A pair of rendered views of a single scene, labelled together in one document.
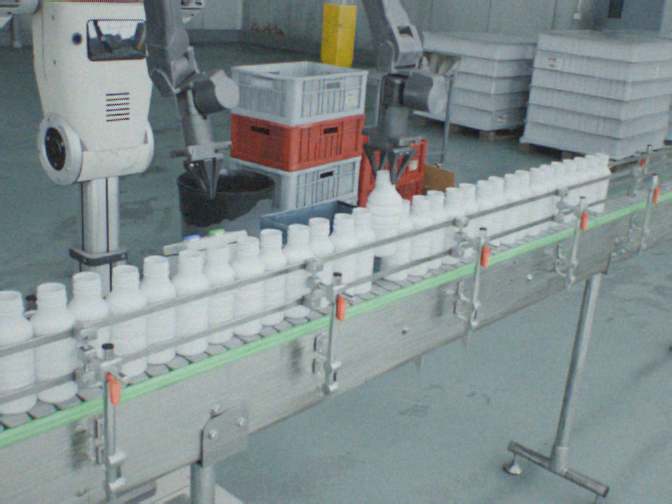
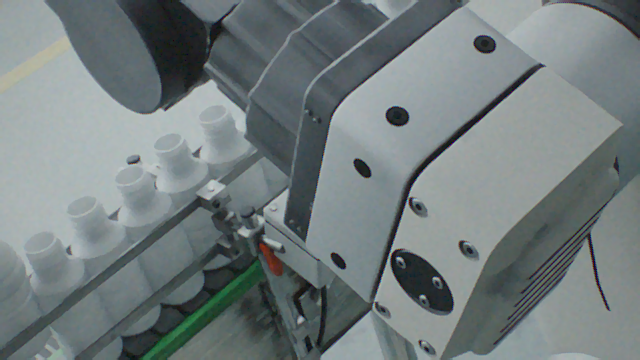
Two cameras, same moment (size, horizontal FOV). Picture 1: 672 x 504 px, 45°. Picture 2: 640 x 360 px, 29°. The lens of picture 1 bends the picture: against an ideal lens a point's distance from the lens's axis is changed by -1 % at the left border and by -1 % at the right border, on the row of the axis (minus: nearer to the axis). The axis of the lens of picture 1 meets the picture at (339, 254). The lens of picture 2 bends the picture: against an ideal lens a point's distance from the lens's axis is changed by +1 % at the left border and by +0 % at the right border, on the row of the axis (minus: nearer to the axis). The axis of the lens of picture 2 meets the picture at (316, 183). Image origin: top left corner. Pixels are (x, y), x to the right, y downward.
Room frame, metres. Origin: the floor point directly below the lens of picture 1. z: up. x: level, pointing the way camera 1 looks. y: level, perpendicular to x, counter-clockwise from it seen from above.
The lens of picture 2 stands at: (2.45, 0.51, 1.85)
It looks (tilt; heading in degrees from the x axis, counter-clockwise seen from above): 35 degrees down; 195
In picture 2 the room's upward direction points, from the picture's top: 19 degrees counter-clockwise
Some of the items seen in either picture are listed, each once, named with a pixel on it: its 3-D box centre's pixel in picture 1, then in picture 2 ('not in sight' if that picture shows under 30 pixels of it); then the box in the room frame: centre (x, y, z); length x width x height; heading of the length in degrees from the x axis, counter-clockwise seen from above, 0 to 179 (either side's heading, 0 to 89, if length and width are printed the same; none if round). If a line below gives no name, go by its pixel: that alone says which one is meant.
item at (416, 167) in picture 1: (369, 158); not in sight; (4.73, -0.13, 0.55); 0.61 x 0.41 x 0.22; 142
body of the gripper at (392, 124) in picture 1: (391, 122); not in sight; (1.56, -0.08, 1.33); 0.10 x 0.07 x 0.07; 49
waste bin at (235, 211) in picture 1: (224, 245); not in sight; (3.65, 0.54, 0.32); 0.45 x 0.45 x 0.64
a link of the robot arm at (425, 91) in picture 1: (415, 76); not in sight; (1.54, -0.11, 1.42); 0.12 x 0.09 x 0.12; 50
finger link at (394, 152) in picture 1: (390, 160); not in sight; (1.56, -0.08, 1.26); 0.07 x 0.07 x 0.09; 49
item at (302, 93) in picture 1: (300, 91); not in sight; (4.13, 0.26, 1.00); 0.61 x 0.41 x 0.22; 146
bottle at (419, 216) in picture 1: (417, 235); not in sight; (1.65, -0.16, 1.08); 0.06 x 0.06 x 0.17
